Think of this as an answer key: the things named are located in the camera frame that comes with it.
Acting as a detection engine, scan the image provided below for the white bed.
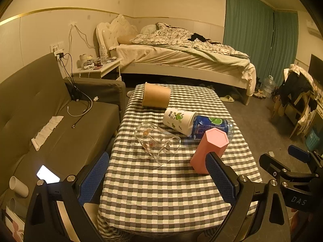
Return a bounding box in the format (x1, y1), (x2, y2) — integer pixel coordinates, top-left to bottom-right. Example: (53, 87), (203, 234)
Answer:
(95, 15), (257, 105)

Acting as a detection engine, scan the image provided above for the clear water bottle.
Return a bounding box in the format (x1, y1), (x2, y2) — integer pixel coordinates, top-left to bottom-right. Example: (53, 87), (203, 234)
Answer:
(99, 44), (107, 64)

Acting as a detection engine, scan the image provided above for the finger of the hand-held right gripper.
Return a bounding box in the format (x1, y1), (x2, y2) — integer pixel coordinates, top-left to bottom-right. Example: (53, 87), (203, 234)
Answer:
(288, 145), (323, 169)
(258, 153), (291, 182)

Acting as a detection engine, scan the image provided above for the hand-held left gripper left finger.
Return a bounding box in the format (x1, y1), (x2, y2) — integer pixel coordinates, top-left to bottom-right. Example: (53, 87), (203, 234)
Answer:
(23, 151), (110, 242)

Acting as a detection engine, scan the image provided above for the white pillow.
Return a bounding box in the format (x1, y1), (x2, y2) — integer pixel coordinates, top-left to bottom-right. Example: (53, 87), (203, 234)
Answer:
(140, 24), (158, 35)

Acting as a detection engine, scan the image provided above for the black clothing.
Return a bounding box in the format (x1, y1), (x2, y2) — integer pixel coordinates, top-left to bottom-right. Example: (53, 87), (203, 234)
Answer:
(189, 32), (210, 42)

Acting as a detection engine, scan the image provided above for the grey sofa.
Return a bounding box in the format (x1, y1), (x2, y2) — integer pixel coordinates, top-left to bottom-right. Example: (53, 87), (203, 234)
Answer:
(0, 52), (127, 232)

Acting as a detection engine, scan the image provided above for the green curtain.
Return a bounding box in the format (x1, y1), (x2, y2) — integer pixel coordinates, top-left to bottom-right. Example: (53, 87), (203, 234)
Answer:
(223, 0), (300, 67)

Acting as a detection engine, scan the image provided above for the white wall cable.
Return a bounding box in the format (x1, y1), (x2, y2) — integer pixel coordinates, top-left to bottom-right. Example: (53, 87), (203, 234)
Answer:
(69, 20), (98, 49)

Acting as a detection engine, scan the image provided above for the white paper cup green print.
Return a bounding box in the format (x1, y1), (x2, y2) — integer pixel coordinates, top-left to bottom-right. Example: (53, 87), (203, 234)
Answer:
(163, 107), (197, 137)

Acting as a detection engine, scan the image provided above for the black television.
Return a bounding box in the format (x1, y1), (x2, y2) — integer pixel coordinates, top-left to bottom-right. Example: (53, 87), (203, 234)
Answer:
(309, 54), (323, 87)

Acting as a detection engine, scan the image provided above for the smartphone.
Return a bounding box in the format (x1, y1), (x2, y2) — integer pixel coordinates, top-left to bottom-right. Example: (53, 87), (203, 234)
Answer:
(36, 164), (61, 184)

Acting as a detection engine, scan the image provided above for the clear glass cup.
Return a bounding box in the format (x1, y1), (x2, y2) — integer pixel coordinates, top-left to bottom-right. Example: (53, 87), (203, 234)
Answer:
(134, 121), (181, 169)

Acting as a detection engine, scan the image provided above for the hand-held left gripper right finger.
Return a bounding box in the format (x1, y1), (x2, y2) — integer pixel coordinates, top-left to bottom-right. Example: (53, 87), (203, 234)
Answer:
(205, 152), (291, 242)

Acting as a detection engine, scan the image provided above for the white nightstand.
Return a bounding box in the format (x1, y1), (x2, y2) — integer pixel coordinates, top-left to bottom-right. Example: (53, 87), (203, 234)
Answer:
(72, 57), (123, 81)

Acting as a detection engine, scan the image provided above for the checked tablecloth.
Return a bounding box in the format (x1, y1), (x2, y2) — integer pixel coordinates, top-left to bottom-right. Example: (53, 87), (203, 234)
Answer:
(97, 83), (263, 238)

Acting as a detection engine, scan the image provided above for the blue plastic basket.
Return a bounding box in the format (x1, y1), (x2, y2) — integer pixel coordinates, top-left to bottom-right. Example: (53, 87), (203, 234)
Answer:
(305, 128), (319, 151)

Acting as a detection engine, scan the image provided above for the black cable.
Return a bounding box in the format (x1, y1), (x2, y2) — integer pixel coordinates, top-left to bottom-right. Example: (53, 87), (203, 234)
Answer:
(64, 53), (94, 129)

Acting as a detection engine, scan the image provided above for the chair with clothes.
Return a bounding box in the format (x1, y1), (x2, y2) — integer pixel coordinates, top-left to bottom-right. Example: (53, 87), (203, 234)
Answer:
(272, 64), (319, 140)

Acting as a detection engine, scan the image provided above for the brown paper cup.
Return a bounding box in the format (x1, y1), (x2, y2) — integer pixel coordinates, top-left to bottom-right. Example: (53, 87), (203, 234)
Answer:
(142, 82), (171, 109)

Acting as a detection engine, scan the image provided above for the white folded tissue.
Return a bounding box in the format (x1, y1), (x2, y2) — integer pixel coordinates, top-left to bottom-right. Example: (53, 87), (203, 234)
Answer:
(31, 116), (64, 152)

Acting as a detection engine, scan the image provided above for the floral printed box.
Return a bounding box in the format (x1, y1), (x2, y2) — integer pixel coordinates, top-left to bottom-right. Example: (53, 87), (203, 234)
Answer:
(4, 206), (29, 242)

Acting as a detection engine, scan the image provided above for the floral blanket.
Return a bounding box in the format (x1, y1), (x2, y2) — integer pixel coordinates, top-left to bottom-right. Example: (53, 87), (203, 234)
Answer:
(130, 22), (249, 58)

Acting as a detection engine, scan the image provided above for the large water jug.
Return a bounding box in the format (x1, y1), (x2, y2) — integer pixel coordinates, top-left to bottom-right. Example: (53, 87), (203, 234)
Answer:
(263, 75), (276, 98)

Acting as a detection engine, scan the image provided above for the wall power strip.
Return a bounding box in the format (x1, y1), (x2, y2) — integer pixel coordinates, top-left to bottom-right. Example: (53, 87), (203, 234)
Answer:
(50, 42), (65, 61)

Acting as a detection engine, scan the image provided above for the white air conditioner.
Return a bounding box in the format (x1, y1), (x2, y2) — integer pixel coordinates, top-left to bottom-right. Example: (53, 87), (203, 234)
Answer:
(306, 19), (321, 37)

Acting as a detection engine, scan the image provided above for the pink hexagonal cup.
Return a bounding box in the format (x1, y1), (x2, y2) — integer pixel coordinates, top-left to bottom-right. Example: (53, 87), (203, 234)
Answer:
(190, 128), (230, 174)

